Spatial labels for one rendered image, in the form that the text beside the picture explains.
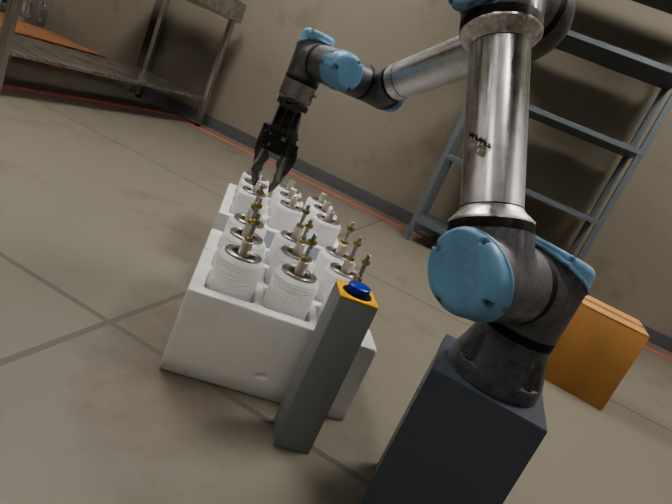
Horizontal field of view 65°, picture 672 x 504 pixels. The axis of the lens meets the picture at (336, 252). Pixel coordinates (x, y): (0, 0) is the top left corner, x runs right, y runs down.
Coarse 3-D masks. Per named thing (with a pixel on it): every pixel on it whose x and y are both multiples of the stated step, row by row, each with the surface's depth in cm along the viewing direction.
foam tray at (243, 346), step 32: (192, 288) 98; (256, 288) 110; (192, 320) 99; (224, 320) 100; (256, 320) 101; (288, 320) 102; (192, 352) 101; (224, 352) 102; (256, 352) 103; (288, 352) 104; (224, 384) 104; (256, 384) 105; (288, 384) 106; (352, 384) 108
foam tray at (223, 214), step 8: (232, 184) 184; (232, 192) 174; (224, 200) 161; (232, 200) 172; (224, 208) 153; (224, 216) 149; (264, 216) 163; (216, 224) 150; (224, 224) 150; (264, 224) 155; (272, 232) 152; (264, 240) 153; (272, 240) 153; (336, 240) 171; (312, 248) 155; (320, 248) 156; (312, 256) 156
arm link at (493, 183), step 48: (480, 0) 71; (528, 0) 70; (480, 48) 72; (528, 48) 72; (480, 96) 71; (528, 96) 72; (480, 144) 70; (480, 192) 69; (480, 240) 65; (528, 240) 67; (432, 288) 70; (480, 288) 64; (528, 288) 67
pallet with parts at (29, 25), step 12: (0, 0) 394; (24, 0) 388; (36, 0) 392; (0, 12) 388; (24, 12) 390; (36, 12) 397; (0, 24) 329; (24, 24) 380; (36, 24) 402; (36, 36) 346; (48, 36) 372; (60, 36) 402; (72, 48) 374; (84, 48) 394; (84, 72) 398
